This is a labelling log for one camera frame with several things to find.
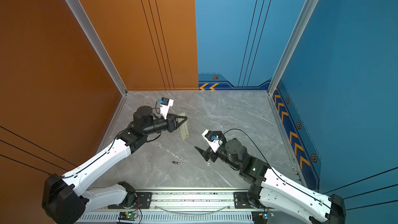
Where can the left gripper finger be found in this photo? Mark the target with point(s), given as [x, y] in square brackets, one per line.
[179, 123]
[179, 118]

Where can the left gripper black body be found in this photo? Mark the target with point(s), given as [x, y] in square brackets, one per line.
[170, 127]

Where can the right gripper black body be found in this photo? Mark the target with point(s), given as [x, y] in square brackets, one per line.
[212, 155]

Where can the beige remote control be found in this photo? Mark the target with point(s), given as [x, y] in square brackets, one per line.
[184, 127]

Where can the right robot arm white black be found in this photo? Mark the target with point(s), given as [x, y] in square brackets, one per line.
[271, 189]

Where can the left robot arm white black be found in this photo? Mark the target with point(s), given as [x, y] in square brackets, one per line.
[66, 198]

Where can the circuit board right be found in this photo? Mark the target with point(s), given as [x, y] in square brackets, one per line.
[261, 217]

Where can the green circuit board left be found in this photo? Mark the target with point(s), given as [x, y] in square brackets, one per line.
[128, 218]

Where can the white ventilation grille strip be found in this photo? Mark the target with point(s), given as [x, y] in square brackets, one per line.
[166, 218]

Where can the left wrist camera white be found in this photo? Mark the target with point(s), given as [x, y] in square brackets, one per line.
[164, 105]

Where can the aluminium front rail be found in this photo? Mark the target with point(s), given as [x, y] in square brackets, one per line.
[164, 199]

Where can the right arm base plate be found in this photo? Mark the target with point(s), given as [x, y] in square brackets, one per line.
[243, 200]

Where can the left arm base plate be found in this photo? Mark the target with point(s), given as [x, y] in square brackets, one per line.
[140, 200]

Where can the left aluminium corner post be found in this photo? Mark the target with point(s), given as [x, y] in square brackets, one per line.
[86, 25]

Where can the aluminium corner post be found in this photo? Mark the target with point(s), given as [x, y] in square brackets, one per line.
[300, 25]
[86, 25]

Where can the right aluminium corner post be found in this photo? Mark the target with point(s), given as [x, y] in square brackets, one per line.
[300, 25]

